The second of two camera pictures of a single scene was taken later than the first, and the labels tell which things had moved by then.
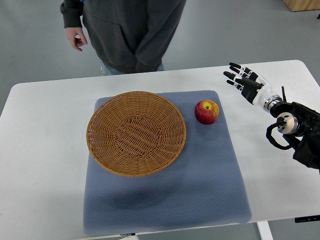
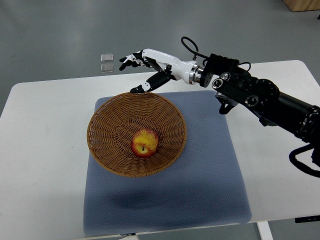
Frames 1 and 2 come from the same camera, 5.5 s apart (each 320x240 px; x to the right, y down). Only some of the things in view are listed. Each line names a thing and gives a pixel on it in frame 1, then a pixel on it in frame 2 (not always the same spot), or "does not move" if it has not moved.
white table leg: x=264 y=230 does not move
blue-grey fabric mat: x=203 y=189 does not move
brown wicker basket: x=136 y=133 does not move
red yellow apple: x=206 y=111 to x=144 y=142
